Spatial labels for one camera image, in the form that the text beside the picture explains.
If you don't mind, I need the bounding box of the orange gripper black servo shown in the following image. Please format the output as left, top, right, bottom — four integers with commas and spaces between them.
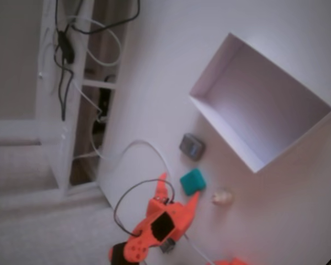
139, 172, 202, 249

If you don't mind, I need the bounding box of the green rounded cube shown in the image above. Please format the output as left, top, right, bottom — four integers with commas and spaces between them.
179, 168, 207, 196

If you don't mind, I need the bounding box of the white cardboard box bin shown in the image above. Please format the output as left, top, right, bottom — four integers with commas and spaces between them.
188, 32, 331, 174

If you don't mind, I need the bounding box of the small white bear figurine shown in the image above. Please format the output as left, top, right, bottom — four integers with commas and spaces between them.
211, 187, 234, 206

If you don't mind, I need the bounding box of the small black square case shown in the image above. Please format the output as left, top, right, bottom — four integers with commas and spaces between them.
159, 239, 178, 253

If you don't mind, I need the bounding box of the grey metal tin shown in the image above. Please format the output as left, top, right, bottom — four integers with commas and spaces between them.
178, 132, 206, 162

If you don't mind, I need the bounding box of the dark gripper servo wire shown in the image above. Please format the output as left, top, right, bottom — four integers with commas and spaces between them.
113, 179, 175, 238

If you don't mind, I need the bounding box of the long white cable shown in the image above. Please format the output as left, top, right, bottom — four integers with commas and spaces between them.
89, 140, 215, 265

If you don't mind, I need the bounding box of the thin white hanging cable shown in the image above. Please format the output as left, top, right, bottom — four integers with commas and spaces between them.
71, 79, 104, 122

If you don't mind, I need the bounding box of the white looped cable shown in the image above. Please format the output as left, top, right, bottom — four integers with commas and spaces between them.
67, 15, 122, 67

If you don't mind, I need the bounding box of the white shelf frame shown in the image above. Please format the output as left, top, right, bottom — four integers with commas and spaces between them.
35, 0, 129, 198

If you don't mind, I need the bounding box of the black power cable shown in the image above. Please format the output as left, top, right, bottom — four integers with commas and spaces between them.
54, 0, 141, 122

